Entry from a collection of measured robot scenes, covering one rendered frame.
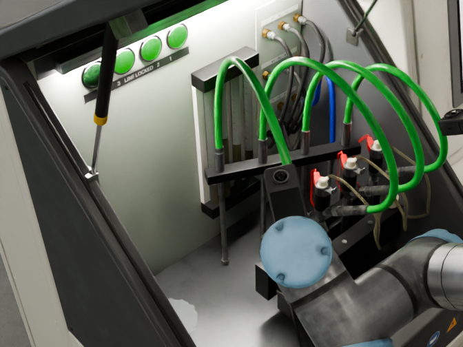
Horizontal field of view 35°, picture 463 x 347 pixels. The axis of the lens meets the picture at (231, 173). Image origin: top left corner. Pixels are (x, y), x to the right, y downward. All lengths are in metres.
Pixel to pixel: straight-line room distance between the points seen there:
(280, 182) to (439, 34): 0.67
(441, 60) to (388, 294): 0.83
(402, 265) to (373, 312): 0.07
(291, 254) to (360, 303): 0.10
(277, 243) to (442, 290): 0.19
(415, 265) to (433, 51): 0.77
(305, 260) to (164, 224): 0.82
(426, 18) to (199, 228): 0.66
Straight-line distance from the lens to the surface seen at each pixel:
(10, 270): 1.81
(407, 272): 0.86
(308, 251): 0.79
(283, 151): 1.06
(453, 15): 1.59
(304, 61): 1.26
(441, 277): 0.83
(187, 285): 1.62
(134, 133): 1.39
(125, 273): 1.16
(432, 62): 1.57
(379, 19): 1.51
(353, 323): 0.81
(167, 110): 1.42
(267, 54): 1.55
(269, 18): 1.51
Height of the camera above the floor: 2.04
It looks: 40 degrees down
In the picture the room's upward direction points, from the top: 2 degrees counter-clockwise
